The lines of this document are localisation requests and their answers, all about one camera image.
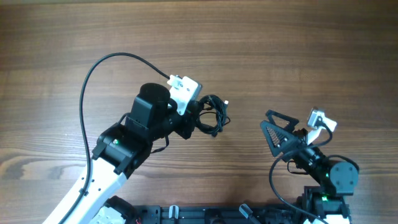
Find black left camera cable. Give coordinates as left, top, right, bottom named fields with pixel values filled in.
left=57, top=52, right=171, bottom=224

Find black cable bundle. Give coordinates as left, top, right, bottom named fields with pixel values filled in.
left=195, top=94, right=231, bottom=138

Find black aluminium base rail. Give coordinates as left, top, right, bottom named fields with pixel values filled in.
left=130, top=204, right=305, bottom=224

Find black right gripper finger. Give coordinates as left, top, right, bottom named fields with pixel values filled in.
left=266, top=110, right=299, bottom=133
left=260, top=120, right=295, bottom=157

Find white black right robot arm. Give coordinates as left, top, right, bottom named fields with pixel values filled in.
left=260, top=108, right=360, bottom=223

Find black right camera cable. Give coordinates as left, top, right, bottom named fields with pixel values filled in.
left=269, top=121, right=334, bottom=224

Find black camera cable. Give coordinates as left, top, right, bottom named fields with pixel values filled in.
left=269, top=121, right=334, bottom=224
left=57, top=52, right=171, bottom=224

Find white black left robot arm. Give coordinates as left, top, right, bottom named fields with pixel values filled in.
left=45, top=77, right=202, bottom=223

